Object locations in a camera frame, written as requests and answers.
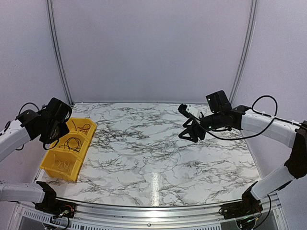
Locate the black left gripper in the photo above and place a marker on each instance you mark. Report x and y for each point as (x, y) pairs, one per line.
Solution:
(64, 131)

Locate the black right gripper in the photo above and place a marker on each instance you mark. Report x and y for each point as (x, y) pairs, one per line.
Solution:
(193, 130)

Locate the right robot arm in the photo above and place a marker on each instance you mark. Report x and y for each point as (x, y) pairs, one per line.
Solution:
(225, 117)

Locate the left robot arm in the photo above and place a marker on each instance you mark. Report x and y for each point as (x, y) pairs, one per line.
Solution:
(48, 124)

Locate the yellow bin middle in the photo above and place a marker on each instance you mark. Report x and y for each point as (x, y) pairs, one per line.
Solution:
(73, 143)

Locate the yellow bin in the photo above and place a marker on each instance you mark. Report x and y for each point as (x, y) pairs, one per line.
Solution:
(73, 143)
(84, 126)
(62, 165)

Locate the yellow bin far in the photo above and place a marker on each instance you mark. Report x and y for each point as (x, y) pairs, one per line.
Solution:
(84, 126)

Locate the yellow bin near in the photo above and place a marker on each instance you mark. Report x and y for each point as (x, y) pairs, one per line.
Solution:
(62, 165)

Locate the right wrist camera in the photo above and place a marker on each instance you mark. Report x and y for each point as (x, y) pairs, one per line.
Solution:
(188, 111)

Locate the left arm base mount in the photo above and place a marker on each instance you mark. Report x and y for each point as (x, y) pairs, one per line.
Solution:
(58, 208)

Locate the right corner aluminium post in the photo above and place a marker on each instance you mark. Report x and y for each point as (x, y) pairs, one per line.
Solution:
(245, 49)

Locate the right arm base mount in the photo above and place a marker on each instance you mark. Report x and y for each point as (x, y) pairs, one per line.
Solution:
(238, 209)

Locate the aluminium front rail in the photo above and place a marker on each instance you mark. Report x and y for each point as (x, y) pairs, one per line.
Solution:
(89, 216)

